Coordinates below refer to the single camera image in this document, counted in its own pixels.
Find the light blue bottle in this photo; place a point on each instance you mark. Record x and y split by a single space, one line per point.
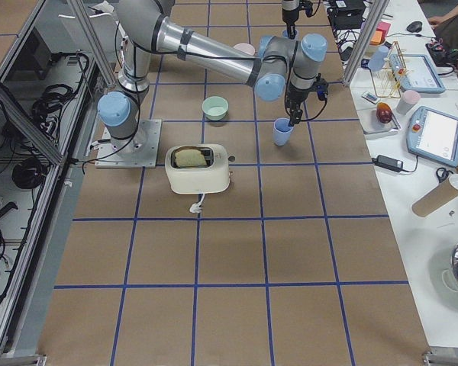
377 60

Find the teach pendant tablet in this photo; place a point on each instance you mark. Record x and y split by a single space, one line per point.
416 72
433 135

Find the gold wire rack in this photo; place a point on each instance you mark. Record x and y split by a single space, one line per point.
389 81

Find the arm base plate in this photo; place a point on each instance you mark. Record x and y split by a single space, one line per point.
141 152

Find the apple on metal tray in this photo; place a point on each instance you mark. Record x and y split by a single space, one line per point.
383 113

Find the pink bowl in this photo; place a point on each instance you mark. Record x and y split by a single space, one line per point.
246 48

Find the bread slice in toaster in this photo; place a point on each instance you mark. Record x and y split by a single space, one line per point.
189 158

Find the cardboard tube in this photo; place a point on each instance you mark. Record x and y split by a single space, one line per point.
436 198

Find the black power adapter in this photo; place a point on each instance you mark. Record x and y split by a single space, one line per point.
388 163

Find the far teach pendant tablet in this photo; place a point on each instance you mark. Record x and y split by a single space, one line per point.
416 72

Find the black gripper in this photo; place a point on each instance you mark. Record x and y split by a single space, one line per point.
293 97

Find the mint green bowl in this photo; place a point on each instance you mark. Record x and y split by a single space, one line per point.
215 107

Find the pink cup on desk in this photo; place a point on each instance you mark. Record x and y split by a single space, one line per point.
407 101

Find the near teach pendant tablet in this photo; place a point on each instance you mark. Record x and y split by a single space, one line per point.
433 135

